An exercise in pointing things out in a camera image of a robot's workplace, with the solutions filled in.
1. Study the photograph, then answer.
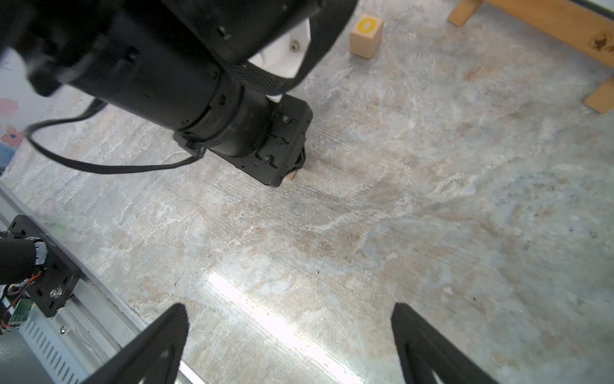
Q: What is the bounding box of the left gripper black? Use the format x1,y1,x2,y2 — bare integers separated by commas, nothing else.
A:
174,93,313,187

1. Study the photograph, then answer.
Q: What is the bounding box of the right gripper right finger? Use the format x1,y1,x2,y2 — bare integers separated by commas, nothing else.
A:
391,302,496,383

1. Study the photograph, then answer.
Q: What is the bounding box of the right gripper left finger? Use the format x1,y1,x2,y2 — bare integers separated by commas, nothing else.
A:
85,303,190,383

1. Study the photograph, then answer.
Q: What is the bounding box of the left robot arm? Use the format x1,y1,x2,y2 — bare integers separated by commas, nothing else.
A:
1,1,357,187

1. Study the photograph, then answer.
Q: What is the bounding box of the yellow O letter block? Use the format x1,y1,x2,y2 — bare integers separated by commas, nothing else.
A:
350,14,385,59

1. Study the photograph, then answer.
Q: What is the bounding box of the wooden easel stand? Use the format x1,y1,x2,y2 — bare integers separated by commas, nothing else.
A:
447,0,613,115

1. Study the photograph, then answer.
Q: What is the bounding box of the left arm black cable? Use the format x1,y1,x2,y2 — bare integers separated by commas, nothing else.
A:
23,98,207,174

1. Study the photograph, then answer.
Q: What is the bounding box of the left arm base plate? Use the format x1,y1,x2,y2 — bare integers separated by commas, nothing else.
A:
1,214,82,318

